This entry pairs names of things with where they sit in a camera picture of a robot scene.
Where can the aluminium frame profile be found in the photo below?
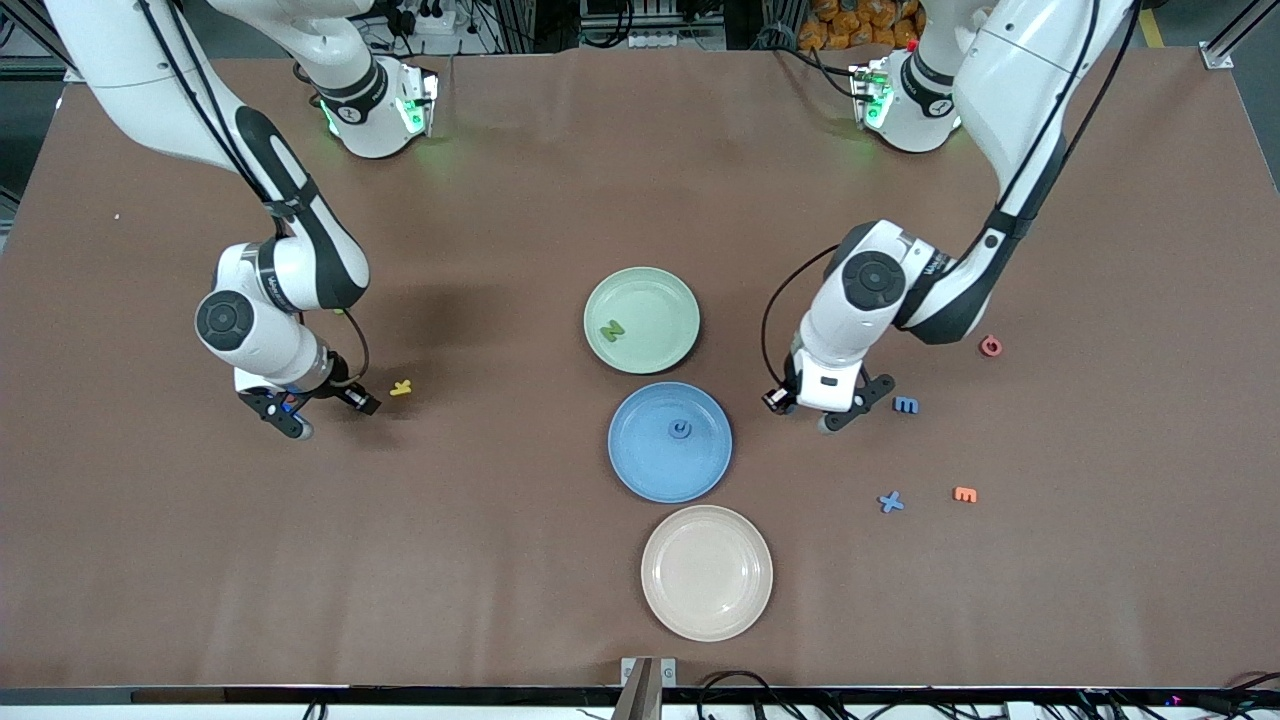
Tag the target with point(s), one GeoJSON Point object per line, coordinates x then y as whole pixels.
{"type": "Point", "coordinates": [1220, 57]}

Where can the beige plate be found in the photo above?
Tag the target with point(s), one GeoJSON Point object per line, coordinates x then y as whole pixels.
{"type": "Point", "coordinates": [707, 573]}

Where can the long white power strip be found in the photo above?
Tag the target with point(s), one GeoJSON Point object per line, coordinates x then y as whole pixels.
{"type": "Point", "coordinates": [680, 40]}

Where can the grey metal bracket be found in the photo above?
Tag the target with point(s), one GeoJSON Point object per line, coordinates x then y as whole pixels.
{"type": "Point", "coordinates": [668, 672]}

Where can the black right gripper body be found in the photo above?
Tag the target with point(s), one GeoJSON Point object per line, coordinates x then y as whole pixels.
{"type": "Point", "coordinates": [346, 392]}

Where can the green plate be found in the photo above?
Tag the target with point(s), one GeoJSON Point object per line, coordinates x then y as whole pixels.
{"type": "Point", "coordinates": [650, 305]}

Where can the coral letter G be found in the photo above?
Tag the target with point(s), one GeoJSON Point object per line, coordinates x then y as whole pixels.
{"type": "Point", "coordinates": [990, 346]}

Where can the orange mesh bag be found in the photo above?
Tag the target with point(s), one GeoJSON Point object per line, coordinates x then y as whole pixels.
{"type": "Point", "coordinates": [850, 25]}

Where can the green letter N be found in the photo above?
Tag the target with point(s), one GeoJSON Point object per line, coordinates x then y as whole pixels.
{"type": "Point", "coordinates": [611, 329]}

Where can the blue letter X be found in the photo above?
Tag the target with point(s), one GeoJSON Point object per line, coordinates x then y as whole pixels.
{"type": "Point", "coordinates": [890, 502]}

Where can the blue letter m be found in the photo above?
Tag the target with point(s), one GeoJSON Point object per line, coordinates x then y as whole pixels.
{"type": "Point", "coordinates": [905, 405]}

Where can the blue plate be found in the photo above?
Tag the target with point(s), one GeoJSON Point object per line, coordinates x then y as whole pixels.
{"type": "Point", "coordinates": [650, 460]}

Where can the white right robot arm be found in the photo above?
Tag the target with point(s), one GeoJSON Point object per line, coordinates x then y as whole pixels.
{"type": "Point", "coordinates": [265, 345]}

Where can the brown table cover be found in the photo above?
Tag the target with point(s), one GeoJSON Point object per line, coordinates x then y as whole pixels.
{"type": "Point", "coordinates": [500, 560]}

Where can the brown vertical post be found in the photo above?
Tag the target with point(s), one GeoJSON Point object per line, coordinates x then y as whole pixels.
{"type": "Point", "coordinates": [640, 700]}

